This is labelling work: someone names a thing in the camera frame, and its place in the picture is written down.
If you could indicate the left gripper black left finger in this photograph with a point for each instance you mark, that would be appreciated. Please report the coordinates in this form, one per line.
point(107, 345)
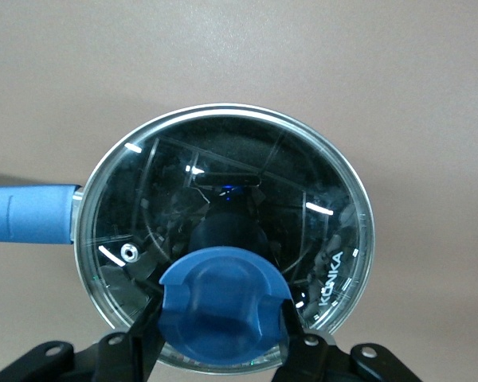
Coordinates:
point(143, 342)

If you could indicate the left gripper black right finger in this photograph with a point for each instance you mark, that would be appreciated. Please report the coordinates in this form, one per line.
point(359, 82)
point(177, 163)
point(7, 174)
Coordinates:
point(302, 354)

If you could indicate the glass lid with blue knob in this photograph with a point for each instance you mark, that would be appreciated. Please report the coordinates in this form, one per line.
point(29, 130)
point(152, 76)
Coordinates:
point(223, 159)

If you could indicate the brown table cover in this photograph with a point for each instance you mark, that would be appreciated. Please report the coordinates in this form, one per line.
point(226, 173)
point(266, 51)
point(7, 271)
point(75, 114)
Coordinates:
point(239, 40)

